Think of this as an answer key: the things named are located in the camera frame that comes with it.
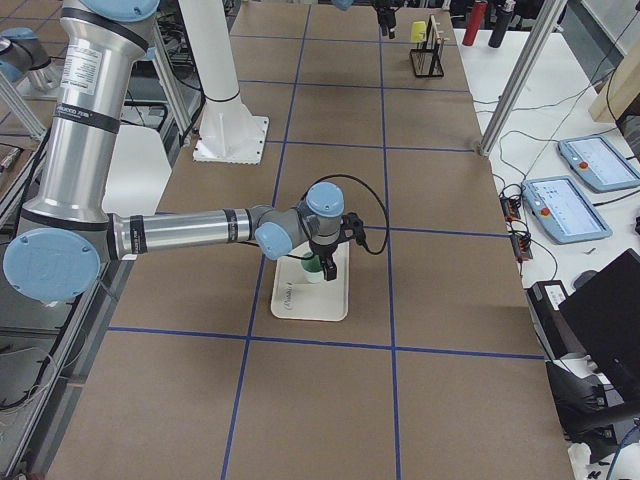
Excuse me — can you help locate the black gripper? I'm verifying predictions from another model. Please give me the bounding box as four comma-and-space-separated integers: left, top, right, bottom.
305, 241, 338, 281
375, 0, 397, 39

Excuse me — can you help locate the pale green cup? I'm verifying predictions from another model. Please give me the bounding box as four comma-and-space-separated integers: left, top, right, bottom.
301, 258, 324, 284

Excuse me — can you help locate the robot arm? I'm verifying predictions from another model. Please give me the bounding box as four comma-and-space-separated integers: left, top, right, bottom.
331, 0, 399, 39
2, 1, 345, 303

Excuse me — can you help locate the yellow cup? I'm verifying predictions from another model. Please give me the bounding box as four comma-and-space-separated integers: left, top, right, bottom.
410, 20, 427, 44

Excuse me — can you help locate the cream rabbit tray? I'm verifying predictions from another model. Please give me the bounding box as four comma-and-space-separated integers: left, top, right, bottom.
270, 243, 350, 322

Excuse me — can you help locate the red bottle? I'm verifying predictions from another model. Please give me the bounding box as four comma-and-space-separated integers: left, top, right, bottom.
462, 0, 488, 46

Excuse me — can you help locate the black bottle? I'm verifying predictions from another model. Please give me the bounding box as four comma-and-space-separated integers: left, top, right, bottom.
488, 0, 516, 48

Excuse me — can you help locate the white chair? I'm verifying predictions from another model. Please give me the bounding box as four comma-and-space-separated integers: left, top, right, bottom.
102, 125, 171, 217

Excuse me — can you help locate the near blue teach pendant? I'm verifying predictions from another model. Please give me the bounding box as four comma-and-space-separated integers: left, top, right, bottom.
522, 176, 613, 244

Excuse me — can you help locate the blue teach pendant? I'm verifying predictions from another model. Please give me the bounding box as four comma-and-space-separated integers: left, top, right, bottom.
522, 176, 613, 244
558, 135, 639, 193

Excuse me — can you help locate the far blue teach pendant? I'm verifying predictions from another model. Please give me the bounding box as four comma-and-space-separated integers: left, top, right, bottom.
558, 135, 639, 193

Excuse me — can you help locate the black monitor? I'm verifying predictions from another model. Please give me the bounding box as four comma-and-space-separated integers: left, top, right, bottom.
559, 248, 640, 401

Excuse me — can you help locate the black wire cup rack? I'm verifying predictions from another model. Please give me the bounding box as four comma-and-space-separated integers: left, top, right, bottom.
409, 15, 445, 78

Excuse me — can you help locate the aluminium frame post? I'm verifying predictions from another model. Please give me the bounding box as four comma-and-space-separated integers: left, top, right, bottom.
478, 0, 567, 157

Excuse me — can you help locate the white pedestal column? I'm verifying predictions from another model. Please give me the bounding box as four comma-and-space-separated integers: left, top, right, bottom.
179, 0, 269, 164

